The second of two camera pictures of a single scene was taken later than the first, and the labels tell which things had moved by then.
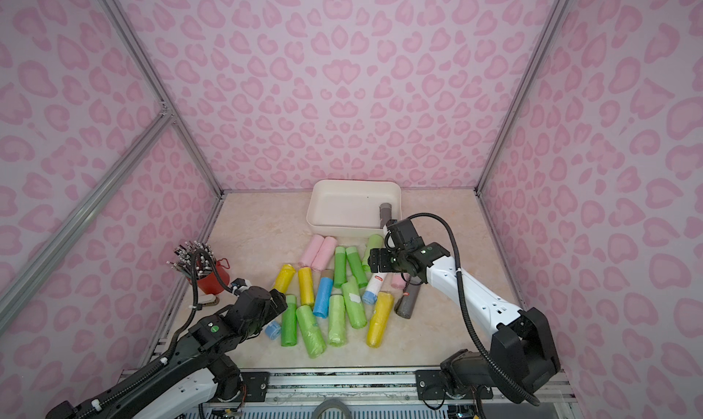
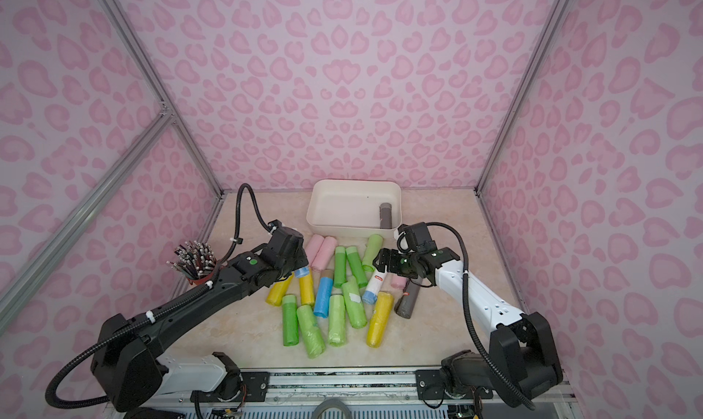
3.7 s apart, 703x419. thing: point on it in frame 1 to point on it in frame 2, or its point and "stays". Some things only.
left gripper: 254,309 to 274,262
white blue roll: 273,330 to 302,272
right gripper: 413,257 stays
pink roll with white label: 399,281 stays
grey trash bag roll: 384,213 stays
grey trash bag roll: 406,302 stays
